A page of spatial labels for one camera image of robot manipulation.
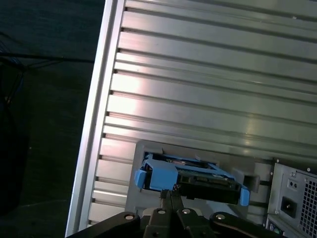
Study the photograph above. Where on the grey parts rack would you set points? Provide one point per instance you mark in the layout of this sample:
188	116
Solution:
131	198

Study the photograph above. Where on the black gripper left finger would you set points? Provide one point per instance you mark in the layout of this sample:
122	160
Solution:
158	223

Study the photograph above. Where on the black PC case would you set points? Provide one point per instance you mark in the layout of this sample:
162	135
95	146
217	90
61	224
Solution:
275	188

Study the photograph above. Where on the hard disk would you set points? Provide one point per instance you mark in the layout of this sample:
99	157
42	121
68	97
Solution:
163	176

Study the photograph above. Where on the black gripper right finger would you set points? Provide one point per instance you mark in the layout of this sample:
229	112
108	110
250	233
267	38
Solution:
188	223

